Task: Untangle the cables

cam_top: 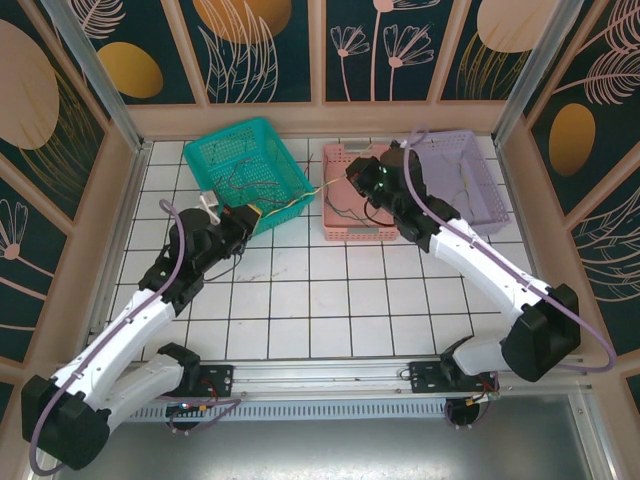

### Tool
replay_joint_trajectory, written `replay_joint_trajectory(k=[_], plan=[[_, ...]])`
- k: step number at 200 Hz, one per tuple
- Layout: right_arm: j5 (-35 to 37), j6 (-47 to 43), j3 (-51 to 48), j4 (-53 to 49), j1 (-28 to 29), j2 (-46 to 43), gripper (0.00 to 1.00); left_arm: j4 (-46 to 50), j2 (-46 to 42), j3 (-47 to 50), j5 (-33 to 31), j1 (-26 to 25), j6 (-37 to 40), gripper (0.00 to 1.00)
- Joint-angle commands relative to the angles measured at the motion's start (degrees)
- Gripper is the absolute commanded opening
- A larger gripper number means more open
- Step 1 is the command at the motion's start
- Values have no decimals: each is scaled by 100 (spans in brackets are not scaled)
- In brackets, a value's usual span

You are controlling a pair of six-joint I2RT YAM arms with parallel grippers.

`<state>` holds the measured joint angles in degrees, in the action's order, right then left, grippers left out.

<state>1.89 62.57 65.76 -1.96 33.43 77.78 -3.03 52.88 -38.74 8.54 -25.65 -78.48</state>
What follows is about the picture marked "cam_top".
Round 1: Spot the yellow thin cable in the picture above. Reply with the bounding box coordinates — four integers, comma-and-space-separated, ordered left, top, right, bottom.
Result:
258, 172, 354, 219
437, 152, 474, 204

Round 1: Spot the lilac perforated plastic basket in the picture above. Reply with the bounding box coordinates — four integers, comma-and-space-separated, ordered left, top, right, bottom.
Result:
407, 128, 513, 236

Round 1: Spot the pink perforated plastic basket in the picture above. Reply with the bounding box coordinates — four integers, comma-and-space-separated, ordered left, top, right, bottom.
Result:
322, 141, 401, 244

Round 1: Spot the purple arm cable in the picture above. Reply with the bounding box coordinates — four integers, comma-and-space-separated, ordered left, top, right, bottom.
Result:
28, 199, 241, 476
403, 128, 618, 431

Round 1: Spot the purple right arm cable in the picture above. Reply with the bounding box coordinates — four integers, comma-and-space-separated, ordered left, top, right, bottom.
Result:
403, 128, 618, 431

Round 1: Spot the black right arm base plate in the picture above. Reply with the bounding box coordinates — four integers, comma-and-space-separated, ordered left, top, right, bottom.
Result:
409, 357, 499, 396

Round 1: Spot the grey metal sheet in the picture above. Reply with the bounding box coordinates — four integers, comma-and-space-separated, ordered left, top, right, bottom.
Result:
27, 394, 619, 480

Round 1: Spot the perforated metal cable tray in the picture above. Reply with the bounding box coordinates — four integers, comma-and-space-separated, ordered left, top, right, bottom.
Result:
129, 402, 451, 422

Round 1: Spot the dark green thin cable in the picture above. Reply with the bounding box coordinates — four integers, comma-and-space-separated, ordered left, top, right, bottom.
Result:
322, 152, 384, 229

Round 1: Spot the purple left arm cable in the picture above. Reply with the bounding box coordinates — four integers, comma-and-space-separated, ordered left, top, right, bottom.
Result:
28, 199, 241, 476

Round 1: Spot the aluminium side rail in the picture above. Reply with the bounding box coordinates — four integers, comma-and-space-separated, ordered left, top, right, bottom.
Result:
84, 141, 154, 346
494, 139, 571, 356

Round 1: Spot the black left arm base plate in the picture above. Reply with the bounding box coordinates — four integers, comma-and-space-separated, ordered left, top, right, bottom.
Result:
198, 363, 236, 399

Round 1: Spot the teal perforated plastic basket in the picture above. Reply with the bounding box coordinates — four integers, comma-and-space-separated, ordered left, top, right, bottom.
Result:
182, 116, 317, 236

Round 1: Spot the aluminium corner post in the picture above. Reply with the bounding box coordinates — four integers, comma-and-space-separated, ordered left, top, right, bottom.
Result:
39, 0, 151, 154
492, 0, 585, 147

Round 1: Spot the dark red thin cable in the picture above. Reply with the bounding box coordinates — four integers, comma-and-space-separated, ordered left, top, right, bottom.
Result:
227, 156, 280, 192

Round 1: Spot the aluminium mounting rail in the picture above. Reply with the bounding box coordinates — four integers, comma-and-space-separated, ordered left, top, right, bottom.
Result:
124, 352, 596, 401

